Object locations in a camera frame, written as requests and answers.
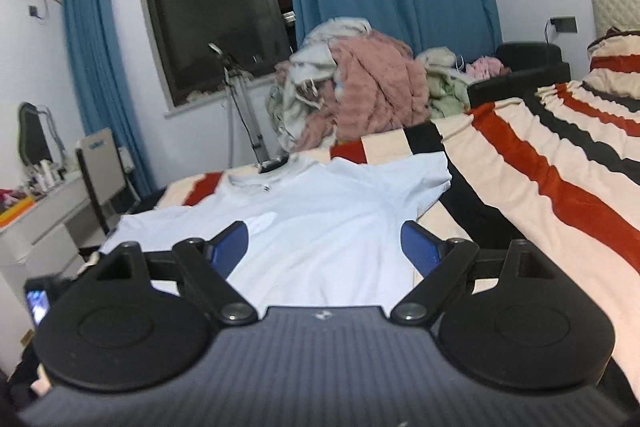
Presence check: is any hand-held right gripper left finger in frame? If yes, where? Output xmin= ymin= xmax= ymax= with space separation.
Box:
xmin=95 ymin=220 xmax=258 ymax=325

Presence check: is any white t-shirt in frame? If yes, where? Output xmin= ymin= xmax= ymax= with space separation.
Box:
xmin=100 ymin=152 xmax=453 ymax=308

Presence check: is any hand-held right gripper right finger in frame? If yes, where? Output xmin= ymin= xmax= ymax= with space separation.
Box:
xmin=390 ymin=220 xmax=556 ymax=325

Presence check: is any green printed garment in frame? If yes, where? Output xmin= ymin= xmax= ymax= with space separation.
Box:
xmin=265 ymin=84 xmax=302 ymax=158

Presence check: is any narrow blue curtain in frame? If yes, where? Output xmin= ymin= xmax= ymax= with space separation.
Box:
xmin=57 ymin=0 xmax=156 ymax=198

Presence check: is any orange box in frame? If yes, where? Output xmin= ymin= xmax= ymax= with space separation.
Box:
xmin=0 ymin=199 xmax=37 ymax=229

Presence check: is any white and black chair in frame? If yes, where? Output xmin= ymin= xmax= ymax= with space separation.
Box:
xmin=75 ymin=127 xmax=142 ymax=235

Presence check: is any white vanity desk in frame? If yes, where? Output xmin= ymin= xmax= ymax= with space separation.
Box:
xmin=0 ymin=177 xmax=93 ymax=303

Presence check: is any dark window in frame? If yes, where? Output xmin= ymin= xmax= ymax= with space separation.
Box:
xmin=132 ymin=0 xmax=297 ymax=118

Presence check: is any small pink garment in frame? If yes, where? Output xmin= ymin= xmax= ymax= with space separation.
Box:
xmin=465 ymin=56 xmax=506 ymax=80

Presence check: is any grey white garment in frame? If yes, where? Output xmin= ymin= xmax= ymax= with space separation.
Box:
xmin=290 ymin=17 xmax=373 ymax=108

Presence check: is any pink fluffy blanket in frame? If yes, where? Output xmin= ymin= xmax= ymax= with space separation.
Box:
xmin=275 ymin=32 xmax=431 ymax=148

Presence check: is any wavy vanity mirror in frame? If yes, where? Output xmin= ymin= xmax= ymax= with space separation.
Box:
xmin=17 ymin=102 xmax=63 ymax=168

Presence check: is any striped pillow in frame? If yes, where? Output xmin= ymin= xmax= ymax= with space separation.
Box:
xmin=582 ymin=28 xmax=640 ymax=100

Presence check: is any group of cosmetic bottles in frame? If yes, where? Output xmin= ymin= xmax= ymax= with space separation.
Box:
xmin=22 ymin=159 xmax=68 ymax=191

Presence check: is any black wall socket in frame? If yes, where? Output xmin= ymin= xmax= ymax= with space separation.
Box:
xmin=545 ymin=16 xmax=579 ymax=44

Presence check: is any striped fleece blanket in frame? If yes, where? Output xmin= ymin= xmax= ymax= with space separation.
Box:
xmin=75 ymin=79 xmax=640 ymax=408

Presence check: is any beige quilted headboard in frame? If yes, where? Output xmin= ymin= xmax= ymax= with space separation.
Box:
xmin=590 ymin=0 xmax=640 ymax=52

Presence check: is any pale green garment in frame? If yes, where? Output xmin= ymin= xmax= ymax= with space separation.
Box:
xmin=415 ymin=48 xmax=473 ymax=120

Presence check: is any black armchair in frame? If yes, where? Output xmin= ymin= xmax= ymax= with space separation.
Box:
xmin=467 ymin=42 xmax=571 ymax=110

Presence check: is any silver garment steamer stand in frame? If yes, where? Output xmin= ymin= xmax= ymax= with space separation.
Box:
xmin=207 ymin=42 xmax=268 ymax=168

